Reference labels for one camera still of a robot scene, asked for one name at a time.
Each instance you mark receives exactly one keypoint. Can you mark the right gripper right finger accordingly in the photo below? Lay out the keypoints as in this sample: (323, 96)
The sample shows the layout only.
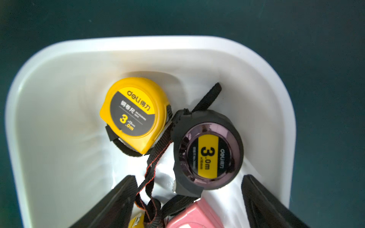
(263, 209)

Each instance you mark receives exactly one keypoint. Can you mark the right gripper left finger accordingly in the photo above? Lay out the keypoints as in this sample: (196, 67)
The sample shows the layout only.
(114, 210)

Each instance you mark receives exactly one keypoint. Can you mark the small yellow tape measure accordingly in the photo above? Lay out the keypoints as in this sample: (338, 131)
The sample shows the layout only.
(137, 221)

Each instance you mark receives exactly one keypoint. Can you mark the pink tape measure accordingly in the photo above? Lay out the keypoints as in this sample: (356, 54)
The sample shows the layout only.
(190, 212)

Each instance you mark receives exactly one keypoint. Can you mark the white plastic storage box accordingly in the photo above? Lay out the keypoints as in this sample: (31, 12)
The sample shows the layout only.
(63, 162)

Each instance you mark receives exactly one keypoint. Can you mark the black round tape measure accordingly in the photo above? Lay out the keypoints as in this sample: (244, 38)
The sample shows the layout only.
(208, 154)

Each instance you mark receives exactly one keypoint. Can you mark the yellow deli tape measure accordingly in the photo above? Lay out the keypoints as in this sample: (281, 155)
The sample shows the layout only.
(136, 111)

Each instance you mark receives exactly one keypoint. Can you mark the green table mat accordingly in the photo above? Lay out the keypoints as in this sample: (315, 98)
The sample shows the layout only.
(316, 47)

